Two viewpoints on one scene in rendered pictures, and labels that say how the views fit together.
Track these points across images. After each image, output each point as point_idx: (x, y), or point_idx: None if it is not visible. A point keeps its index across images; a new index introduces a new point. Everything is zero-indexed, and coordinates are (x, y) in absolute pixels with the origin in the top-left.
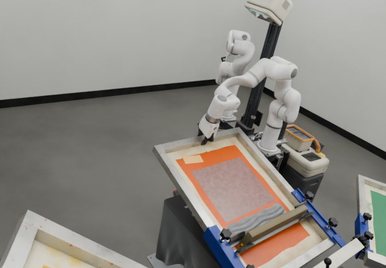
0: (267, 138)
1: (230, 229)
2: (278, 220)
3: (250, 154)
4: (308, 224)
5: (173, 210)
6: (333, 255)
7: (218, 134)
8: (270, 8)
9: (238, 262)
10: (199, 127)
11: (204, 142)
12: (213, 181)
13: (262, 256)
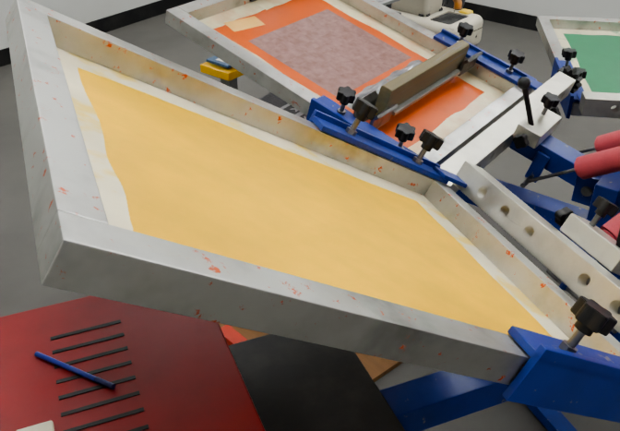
0: None
1: (350, 104)
2: (427, 65)
3: (343, 3)
4: (476, 79)
5: None
6: (530, 96)
7: None
8: None
9: (380, 135)
10: None
11: None
12: (293, 48)
13: (417, 130)
